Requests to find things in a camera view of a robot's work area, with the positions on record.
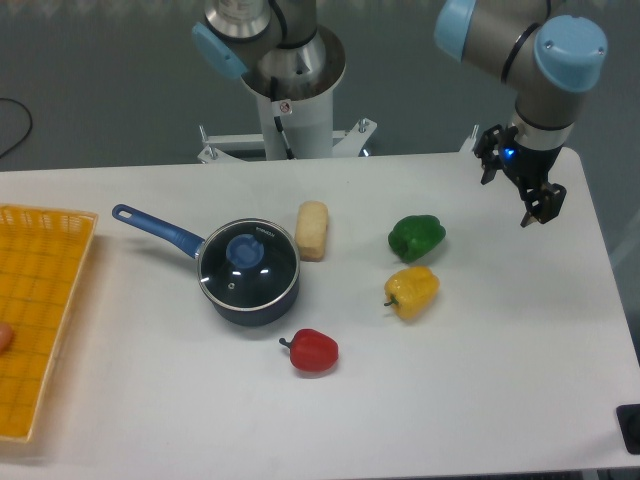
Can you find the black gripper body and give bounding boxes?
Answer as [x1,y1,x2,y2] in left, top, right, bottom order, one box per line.
[498,130,561,194]

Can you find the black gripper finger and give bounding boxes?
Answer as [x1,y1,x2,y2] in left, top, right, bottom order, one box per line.
[520,182,567,228]
[473,125,511,185]

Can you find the glass lid blue knob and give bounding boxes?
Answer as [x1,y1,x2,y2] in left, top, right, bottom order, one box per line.
[197,218,301,309]

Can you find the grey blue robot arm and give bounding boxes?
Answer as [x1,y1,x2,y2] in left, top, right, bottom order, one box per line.
[192,1,608,224]

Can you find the green bell pepper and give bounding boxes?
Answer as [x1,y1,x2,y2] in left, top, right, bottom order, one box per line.
[387,215,446,263]

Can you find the yellow bell pepper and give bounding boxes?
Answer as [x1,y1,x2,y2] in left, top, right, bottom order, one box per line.
[384,266,440,321]

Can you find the beige bread loaf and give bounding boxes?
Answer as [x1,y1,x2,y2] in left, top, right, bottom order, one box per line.
[294,201,329,262]

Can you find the black corner device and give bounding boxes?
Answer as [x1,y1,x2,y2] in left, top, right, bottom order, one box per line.
[616,404,640,455]

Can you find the red bell pepper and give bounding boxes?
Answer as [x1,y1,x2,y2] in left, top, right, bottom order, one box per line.
[279,329,339,373]

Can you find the blue saucepan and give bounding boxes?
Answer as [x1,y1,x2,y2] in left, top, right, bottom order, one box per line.
[112,204,301,327]

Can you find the yellow plastic basket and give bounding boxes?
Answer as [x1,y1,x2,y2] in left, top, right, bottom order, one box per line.
[1,204,99,443]

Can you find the orange object in basket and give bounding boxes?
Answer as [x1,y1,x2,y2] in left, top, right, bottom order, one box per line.
[0,322,14,353]

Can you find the black cable on floor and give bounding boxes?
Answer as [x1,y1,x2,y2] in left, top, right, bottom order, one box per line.
[0,97,34,159]

